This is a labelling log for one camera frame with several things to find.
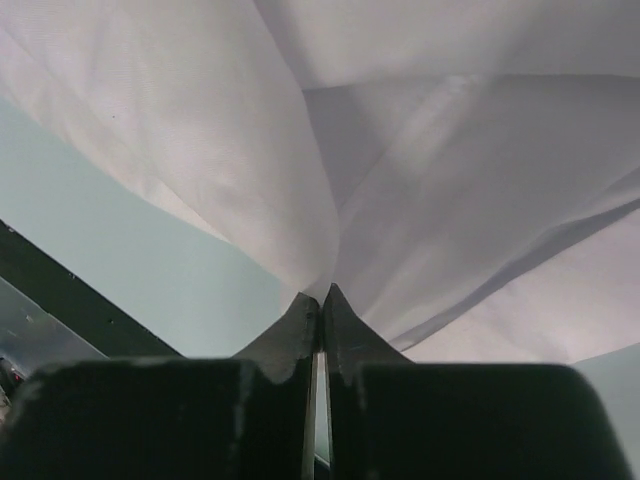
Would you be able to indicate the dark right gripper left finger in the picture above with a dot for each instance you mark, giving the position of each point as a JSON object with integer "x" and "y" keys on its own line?
{"x": 250, "y": 416}

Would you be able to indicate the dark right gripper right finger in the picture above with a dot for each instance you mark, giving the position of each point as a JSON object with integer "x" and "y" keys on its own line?
{"x": 392, "y": 418}

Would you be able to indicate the white long sleeve shirt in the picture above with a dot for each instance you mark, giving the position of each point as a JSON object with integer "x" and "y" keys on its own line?
{"x": 466, "y": 171}

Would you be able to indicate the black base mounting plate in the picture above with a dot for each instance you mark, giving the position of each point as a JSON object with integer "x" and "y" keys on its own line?
{"x": 73, "y": 302}

